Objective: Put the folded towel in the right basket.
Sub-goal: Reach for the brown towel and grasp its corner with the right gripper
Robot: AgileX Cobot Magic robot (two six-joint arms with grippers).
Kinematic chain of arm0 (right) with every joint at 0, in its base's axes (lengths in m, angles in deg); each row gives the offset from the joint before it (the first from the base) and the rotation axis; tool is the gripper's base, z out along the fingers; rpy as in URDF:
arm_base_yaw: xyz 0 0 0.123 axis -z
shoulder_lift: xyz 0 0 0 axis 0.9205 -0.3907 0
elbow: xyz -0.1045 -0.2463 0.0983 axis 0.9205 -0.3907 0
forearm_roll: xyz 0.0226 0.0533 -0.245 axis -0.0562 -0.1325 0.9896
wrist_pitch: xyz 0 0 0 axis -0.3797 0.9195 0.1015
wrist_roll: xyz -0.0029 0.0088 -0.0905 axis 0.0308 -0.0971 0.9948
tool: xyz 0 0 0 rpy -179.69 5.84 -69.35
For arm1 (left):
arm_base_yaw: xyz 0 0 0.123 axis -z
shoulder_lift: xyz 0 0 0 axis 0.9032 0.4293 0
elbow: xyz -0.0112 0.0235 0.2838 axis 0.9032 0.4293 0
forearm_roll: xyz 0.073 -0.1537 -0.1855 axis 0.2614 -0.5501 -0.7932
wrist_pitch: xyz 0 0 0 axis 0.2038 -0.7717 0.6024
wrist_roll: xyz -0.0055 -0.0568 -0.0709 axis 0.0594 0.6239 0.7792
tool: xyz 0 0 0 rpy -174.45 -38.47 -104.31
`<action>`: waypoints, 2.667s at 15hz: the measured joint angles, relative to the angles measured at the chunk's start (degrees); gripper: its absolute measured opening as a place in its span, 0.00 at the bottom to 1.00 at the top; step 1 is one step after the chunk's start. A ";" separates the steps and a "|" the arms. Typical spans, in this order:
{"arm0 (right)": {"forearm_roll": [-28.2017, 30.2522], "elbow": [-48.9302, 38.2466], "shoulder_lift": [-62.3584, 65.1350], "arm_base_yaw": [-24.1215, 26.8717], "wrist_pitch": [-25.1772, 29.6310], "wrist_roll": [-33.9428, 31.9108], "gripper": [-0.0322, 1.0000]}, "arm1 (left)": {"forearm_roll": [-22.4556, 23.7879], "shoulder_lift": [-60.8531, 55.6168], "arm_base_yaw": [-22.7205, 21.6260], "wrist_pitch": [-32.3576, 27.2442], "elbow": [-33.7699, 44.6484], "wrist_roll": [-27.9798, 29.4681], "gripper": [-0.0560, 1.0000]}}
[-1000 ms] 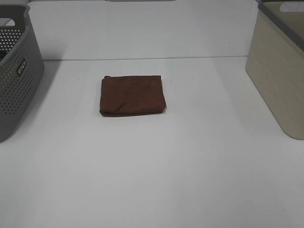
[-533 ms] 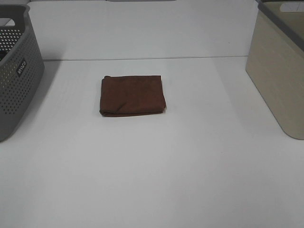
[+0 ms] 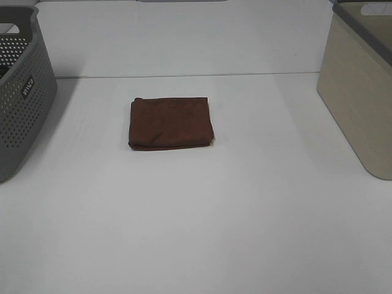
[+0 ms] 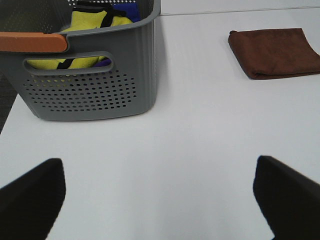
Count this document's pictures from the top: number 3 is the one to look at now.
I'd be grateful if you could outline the beige plastic basket grey rim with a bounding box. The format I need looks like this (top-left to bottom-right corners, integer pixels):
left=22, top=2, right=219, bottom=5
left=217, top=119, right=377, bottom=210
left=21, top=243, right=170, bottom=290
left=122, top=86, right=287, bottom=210
left=317, top=1, right=391, bottom=180

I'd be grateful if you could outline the grey perforated plastic basket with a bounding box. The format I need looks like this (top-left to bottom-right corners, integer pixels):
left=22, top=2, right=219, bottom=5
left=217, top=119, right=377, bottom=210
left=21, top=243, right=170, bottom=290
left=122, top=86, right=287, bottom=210
left=1, top=6, right=58, bottom=182

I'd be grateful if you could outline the brown towel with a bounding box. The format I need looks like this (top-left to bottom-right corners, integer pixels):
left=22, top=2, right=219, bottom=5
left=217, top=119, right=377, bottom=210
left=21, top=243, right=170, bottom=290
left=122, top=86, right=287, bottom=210
left=129, top=97, right=214, bottom=151

